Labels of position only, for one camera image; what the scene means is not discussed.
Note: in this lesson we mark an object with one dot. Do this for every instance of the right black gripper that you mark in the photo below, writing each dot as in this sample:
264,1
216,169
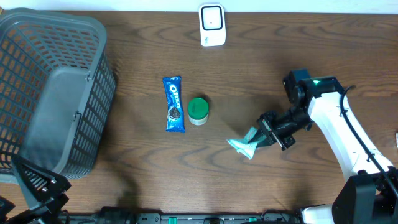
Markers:
265,121

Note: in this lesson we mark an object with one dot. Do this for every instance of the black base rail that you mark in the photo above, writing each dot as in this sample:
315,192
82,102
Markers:
122,215

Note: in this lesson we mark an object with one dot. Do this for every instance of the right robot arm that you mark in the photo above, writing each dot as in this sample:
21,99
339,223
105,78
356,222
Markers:
370,191

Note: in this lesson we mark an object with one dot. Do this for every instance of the grey plastic basket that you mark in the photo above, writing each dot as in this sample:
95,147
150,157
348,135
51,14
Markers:
57,88

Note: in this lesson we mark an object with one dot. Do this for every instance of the green lid jar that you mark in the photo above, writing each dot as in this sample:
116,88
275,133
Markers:
198,111

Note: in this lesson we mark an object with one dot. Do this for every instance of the blue Oreo cookie pack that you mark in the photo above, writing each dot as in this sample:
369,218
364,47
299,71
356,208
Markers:
175,114

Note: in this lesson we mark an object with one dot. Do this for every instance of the white barcode scanner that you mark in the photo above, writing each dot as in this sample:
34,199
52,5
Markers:
212,25

